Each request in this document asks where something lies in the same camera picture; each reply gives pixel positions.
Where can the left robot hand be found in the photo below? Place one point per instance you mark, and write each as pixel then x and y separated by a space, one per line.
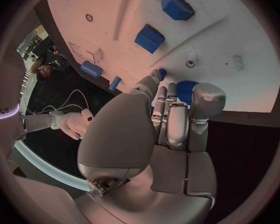
pixel 121 134

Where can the small blue peg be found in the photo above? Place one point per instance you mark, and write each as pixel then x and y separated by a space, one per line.
pixel 162 74

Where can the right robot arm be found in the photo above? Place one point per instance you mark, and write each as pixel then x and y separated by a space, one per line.
pixel 70 122

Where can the white task board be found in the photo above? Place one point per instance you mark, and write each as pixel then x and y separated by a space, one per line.
pixel 212 41

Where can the slim blue cylinder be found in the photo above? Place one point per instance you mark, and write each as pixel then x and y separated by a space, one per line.
pixel 114 83

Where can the large blue cylinder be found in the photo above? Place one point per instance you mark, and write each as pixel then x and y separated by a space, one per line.
pixel 91 69

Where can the blue gear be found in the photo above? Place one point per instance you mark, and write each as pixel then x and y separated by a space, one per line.
pixel 185 89

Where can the glowing light bar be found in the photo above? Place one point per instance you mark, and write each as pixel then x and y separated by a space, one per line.
pixel 49 169

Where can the person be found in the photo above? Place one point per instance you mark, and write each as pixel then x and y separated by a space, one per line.
pixel 46 71

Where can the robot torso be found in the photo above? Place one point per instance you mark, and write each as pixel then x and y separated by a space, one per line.
pixel 6 89

